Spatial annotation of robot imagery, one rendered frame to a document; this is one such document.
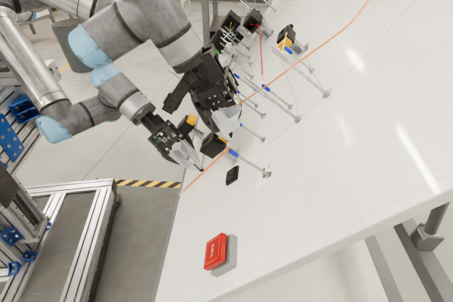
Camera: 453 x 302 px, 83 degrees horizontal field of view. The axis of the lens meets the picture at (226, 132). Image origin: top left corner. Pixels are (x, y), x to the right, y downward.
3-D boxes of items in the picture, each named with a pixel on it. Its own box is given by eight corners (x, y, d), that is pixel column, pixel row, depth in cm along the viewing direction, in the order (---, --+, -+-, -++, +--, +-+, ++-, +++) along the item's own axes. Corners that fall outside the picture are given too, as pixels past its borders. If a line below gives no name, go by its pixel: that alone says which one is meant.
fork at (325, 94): (331, 94, 47) (276, 45, 42) (323, 100, 48) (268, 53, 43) (329, 88, 48) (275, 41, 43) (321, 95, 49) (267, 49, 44)
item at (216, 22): (207, 43, 146) (207, 31, 141) (214, 25, 173) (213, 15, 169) (265, 44, 144) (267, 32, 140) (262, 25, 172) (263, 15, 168)
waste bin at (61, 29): (69, 77, 350) (49, 29, 311) (68, 65, 382) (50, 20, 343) (104, 70, 366) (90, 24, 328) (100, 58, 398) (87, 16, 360)
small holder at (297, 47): (309, 31, 69) (291, 13, 67) (307, 50, 64) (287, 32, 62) (296, 42, 73) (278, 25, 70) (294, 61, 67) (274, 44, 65)
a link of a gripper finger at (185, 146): (200, 171, 65) (174, 145, 65) (199, 168, 71) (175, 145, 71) (209, 162, 66) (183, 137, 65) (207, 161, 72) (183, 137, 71)
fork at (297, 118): (302, 119, 50) (247, 77, 45) (295, 125, 51) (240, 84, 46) (300, 114, 52) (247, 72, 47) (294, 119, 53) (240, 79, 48)
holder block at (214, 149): (215, 147, 67) (202, 139, 66) (228, 136, 64) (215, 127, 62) (212, 159, 64) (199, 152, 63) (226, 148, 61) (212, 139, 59)
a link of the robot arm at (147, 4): (114, -16, 43) (156, -45, 42) (154, 42, 50) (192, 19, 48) (102, -9, 37) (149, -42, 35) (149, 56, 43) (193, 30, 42)
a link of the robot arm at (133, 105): (123, 112, 70) (145, 92, 71) (135, 125, 70) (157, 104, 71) (115, 109, 63) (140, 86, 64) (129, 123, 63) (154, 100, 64)
